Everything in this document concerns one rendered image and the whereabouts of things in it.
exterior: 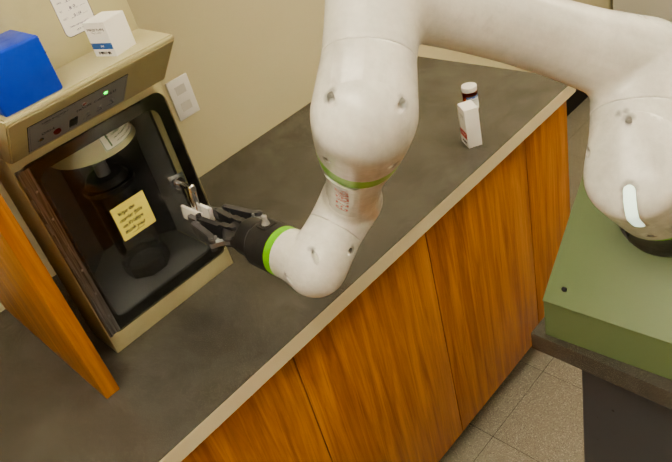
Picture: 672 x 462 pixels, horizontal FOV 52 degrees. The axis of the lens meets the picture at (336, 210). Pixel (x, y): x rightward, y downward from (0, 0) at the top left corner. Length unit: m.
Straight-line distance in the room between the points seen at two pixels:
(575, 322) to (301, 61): 1.30
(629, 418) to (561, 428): 0.91
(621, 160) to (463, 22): 0.28
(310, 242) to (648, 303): 0.53
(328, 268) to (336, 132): 0.43
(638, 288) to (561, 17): 0.46
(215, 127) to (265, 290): 0.68
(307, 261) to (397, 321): 0.58
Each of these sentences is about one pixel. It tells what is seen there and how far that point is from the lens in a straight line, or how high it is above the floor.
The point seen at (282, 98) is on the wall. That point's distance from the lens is 2.15.
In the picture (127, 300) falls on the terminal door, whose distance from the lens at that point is 1.45.
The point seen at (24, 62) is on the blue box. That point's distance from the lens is 1.14.
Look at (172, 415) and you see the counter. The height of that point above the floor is 0.94.
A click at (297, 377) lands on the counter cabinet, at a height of 0.81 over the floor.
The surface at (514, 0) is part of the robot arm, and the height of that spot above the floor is 1.56.
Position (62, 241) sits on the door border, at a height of 1.23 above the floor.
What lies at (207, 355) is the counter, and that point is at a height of 0.94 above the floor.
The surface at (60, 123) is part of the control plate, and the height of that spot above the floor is 1.45.
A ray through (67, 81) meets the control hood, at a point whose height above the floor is 1.51.
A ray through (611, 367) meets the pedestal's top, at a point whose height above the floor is 0.94.
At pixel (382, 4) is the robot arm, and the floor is 1.62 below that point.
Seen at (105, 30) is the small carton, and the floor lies 1.56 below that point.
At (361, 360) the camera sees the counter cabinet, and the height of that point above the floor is 0.70.
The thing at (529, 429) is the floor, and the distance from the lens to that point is 2.30.
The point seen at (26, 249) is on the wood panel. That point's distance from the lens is 1.22.
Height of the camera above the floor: 1.86
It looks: 34 degrees down
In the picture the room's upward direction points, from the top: 16 degrees counter-clockwise
